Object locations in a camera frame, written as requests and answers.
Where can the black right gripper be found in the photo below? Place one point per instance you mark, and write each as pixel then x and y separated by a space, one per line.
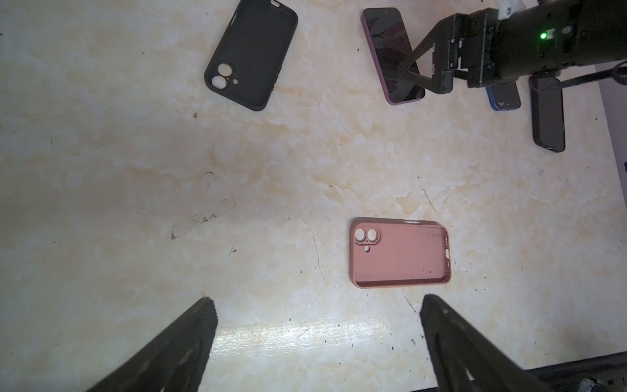
pixel 461 46

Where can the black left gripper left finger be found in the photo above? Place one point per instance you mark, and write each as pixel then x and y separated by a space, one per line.
pixel 175 360

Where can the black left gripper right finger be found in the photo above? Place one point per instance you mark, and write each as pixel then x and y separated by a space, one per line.
pixel 463 359

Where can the purple edged smartphone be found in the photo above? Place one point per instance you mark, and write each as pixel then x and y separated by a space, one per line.
pixel 389 45

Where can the dark smartphone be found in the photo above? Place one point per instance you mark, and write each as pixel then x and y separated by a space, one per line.
pixel 504 96

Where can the pink phone case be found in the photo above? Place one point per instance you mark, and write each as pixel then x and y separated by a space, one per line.
pixel 387 252

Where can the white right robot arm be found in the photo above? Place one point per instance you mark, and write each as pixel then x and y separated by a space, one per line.
pixel 493 46

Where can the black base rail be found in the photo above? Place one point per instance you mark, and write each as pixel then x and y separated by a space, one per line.
pixel 603 373

